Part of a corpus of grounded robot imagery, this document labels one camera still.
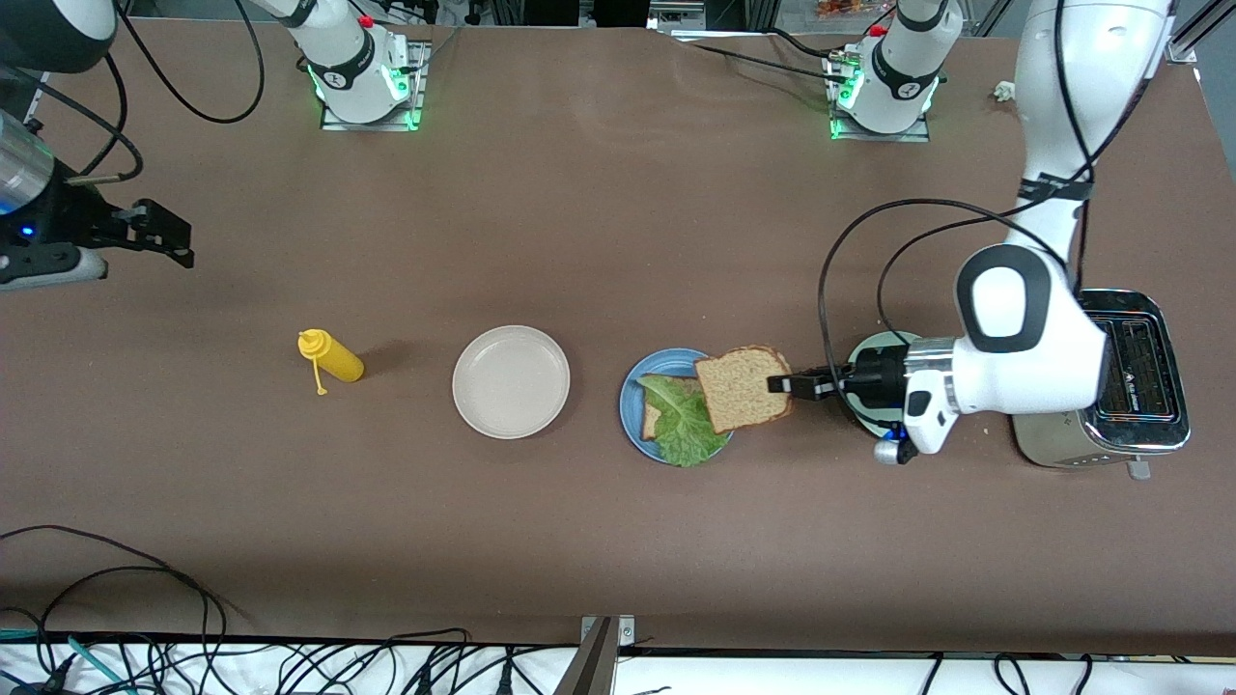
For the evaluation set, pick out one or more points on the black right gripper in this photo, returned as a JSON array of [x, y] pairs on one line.
[[70, 215]]

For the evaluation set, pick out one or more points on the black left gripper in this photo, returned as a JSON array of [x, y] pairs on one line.
[[877, 377]]

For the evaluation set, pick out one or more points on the brown bread slice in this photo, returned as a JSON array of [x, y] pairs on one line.
[[676, 386], [744, 391]]

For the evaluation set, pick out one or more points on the green lettuce leaf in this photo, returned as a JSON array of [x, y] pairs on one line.
[[686, 430]]

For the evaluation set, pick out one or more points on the yellow squeeze bottle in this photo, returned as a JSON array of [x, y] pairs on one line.
[[340, 362]]

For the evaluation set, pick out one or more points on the light green round plate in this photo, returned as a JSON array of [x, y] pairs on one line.
[[893, 338]]

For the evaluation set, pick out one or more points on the blue round plate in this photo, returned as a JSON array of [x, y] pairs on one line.
[[657, 362]]

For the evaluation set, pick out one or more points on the beige round plate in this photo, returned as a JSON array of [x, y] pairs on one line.
[[511, 382]]

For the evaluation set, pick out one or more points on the beige chrome toaster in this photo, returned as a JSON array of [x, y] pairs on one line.
[[1149, 376]]

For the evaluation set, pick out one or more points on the grey metal beam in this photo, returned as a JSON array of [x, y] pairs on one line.
[[589, 666]]

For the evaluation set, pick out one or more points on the orange snack packet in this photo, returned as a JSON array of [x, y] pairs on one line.
[[845, 9]]

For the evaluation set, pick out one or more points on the grey metal box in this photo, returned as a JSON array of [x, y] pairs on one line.
[[676, 13]]

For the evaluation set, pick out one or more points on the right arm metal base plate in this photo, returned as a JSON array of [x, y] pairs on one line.
[[333, 121]]

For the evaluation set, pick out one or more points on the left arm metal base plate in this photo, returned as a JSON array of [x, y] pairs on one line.
[[869, 136]]

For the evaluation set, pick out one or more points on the small metal bracket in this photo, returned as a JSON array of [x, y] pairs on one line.
[[626, 629]]

